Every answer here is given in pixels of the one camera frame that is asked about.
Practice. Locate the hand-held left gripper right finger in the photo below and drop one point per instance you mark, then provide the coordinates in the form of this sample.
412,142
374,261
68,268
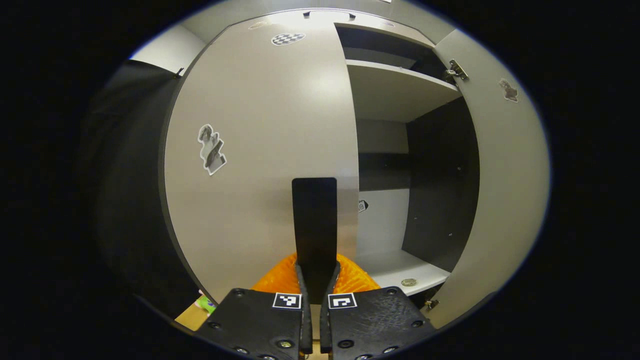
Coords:
325,325

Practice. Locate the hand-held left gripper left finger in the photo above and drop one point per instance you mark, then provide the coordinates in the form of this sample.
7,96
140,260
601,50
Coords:
306,325

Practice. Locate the grey double-door shoe cabinet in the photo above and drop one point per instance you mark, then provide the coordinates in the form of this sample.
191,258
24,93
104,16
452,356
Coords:
435,200

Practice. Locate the grey shoe cabinet door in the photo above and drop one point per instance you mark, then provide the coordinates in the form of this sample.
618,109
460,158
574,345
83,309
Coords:
500,200
260,125

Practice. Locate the grey cabinet drawer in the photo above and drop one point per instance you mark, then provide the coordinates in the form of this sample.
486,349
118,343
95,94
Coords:
370,25

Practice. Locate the pink green plush toy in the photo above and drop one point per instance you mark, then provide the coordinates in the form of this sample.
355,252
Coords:
206,304

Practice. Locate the black backdrop cloth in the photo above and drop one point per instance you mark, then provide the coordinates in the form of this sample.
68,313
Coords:
130,200

